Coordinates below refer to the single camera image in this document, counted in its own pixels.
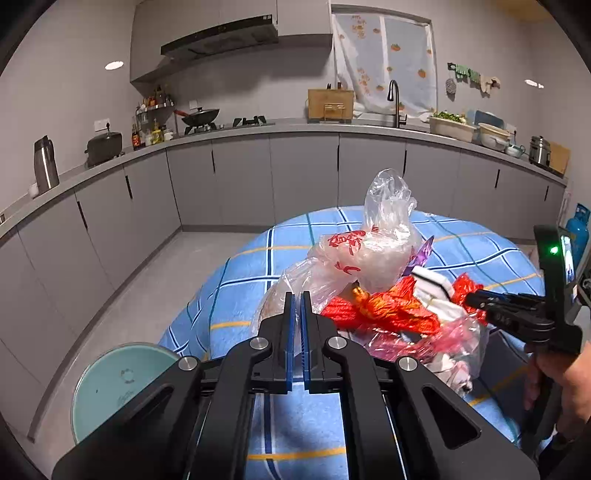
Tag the red orange snack wrapper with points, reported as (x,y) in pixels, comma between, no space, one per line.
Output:
(397,309)

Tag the wall socket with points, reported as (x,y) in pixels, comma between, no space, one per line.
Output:
(102,124)

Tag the dark sauce bottle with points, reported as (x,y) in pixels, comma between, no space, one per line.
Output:
(135,137)

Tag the pink tinted plastic bag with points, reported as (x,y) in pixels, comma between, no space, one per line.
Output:
(443,350)

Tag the dark rice cooker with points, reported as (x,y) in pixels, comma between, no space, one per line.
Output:
(104,148)

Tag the cream basin with greens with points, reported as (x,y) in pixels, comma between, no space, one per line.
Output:
(450,127)

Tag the white curtain orange print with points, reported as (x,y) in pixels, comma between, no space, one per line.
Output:
(397,55)

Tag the steel thermos jug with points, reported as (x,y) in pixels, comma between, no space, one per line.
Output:
(46,166)

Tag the cream plastic basin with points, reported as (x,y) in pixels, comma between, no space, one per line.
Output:
(494,136)

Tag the dark kitchen faucet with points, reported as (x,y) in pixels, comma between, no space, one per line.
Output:
(395,106)

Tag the white foam block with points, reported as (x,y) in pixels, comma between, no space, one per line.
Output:
(450,311)

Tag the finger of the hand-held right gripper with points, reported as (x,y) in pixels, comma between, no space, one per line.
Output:
(498,301)
(521,325)

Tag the black gas stove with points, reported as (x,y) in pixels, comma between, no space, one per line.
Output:
(244,122)

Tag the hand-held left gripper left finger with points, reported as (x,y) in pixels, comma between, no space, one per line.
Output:
(289,341)

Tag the clear plastic bag red print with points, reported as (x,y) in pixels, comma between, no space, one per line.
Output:
(383,258)

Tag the black wok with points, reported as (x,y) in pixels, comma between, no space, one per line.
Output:
(201,116)

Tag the steel pot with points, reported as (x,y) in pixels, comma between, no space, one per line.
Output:
(539,152)

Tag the blue gas cylinder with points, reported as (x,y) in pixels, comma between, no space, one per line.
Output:
(579,230)

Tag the hanging grey scrubber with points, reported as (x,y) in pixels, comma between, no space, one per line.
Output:
(451,86)

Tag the purple foil wrapper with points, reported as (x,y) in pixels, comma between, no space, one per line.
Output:
(422,256)

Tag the red mesh net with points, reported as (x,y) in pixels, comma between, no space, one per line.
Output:
(339,311)

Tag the person's right hand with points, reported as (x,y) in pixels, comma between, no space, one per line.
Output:
(572,392)

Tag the grey upper cabinet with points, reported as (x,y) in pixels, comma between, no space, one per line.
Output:
(184,41)

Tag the small wooden board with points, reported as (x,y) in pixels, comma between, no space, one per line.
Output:
(559,159)

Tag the wall hook rack with cloths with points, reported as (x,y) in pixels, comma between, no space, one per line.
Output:
(473,76)

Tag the grey base cabinets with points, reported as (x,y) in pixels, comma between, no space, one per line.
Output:
(300,175)

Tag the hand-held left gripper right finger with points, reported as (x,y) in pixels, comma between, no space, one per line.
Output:
(304,341)

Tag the black range hood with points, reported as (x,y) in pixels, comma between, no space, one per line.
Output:
(221,39)

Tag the red crinkled plastic wrapper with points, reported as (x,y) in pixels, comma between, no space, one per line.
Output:
(466,288)

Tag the spice rack with bottles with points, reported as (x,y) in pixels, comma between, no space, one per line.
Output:
(154,124)

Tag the wooden cutting board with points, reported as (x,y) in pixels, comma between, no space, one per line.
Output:
(330,105)

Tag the small white cup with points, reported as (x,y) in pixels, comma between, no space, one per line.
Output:
(33,190)

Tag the blue plaid tablecloth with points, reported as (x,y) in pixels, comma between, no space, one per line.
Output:
(286,240)

